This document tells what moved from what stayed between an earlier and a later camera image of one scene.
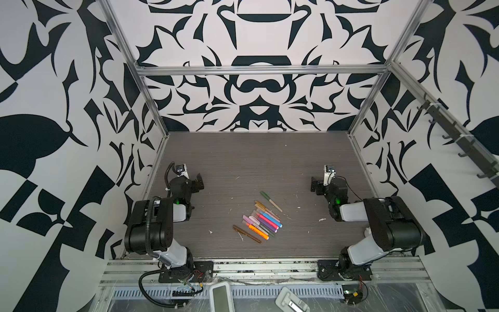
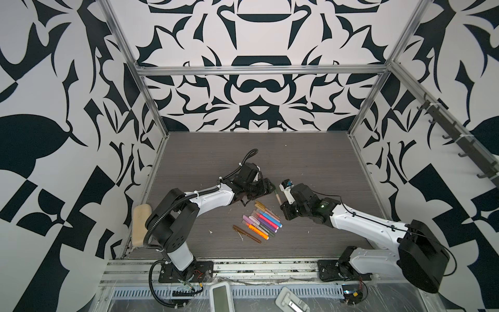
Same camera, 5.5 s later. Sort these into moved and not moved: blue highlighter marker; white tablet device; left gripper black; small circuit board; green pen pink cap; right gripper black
Moved: left gripper black; right gripper black
Not moved: small circuit board; white tablet device; green pen pink cap; blue highlighter marker
